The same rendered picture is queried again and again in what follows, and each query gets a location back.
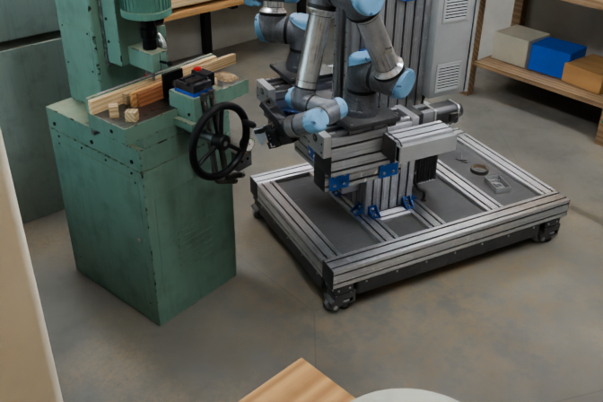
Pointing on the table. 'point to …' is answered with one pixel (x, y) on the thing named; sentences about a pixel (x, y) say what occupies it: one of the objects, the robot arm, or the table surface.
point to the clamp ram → (170, 80)
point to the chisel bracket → (145, 59)
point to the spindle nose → (148, 31)
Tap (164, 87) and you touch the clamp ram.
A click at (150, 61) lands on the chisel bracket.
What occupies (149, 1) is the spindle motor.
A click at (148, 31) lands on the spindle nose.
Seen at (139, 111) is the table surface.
